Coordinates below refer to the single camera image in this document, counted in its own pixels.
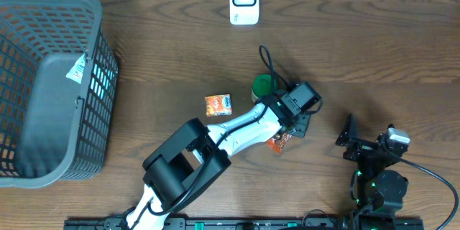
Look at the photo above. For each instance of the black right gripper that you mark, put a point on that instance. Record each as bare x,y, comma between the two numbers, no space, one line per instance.
348,137

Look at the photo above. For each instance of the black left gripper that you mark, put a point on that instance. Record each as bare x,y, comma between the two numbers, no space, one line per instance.
304,122

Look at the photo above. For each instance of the red chocolate bar wrapper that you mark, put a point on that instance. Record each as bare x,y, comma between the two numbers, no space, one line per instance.
277,143

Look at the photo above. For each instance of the green lid jar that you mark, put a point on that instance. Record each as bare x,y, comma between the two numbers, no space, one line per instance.
263,85

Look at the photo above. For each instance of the orange tissue packet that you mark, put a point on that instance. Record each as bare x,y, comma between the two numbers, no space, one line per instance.
218,105

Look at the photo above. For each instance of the teal snack packet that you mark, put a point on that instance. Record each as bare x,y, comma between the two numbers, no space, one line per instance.
76,72

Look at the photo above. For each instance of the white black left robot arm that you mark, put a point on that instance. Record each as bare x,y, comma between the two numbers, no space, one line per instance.
191,159

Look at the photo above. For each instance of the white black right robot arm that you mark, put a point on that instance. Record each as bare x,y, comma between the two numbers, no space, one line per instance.
377,190

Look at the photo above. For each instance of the white barcode scanner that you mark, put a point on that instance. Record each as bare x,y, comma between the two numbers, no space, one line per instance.
244,12

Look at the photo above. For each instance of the grey plastic basket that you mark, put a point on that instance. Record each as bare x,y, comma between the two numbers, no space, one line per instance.
53,128

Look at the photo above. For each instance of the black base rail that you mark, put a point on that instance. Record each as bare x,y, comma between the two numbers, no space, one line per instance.
183,223

